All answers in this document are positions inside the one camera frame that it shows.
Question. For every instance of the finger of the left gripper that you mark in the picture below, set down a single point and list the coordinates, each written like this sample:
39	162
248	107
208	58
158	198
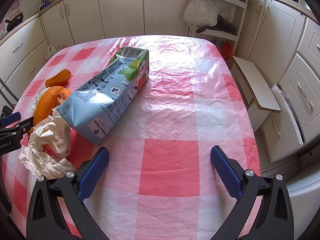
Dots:
10	119

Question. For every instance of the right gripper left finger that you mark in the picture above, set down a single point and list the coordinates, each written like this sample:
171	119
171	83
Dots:
90	172

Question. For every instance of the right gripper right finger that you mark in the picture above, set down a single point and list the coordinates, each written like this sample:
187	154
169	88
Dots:
229	171

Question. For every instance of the red white snack wrapper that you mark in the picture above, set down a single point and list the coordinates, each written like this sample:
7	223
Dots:
48	147

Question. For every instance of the large orange peel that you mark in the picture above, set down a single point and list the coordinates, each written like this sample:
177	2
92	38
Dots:
51	98

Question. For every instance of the small orange peel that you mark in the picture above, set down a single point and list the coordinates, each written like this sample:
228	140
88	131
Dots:
60	79

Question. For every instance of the blue milk carton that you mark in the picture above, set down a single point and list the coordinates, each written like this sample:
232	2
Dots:
95	107

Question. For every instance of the pink checkered tablecloth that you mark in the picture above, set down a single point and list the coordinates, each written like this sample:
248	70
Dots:
159	183

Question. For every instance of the floral waste basket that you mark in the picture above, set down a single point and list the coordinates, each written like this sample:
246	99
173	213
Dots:
51	51

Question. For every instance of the white wooden stool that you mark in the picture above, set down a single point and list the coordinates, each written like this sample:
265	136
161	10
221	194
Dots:
256	92

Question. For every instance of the black wok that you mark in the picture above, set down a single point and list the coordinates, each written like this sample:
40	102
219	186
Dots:
18	19

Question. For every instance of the black pan on trolley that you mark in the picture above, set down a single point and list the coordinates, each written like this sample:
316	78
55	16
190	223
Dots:
222	25

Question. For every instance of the white storage trolley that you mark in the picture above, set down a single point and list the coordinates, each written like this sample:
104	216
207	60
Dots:
231	10

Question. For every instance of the white plastic bag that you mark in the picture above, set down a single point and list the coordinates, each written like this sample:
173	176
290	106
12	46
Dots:
207	13

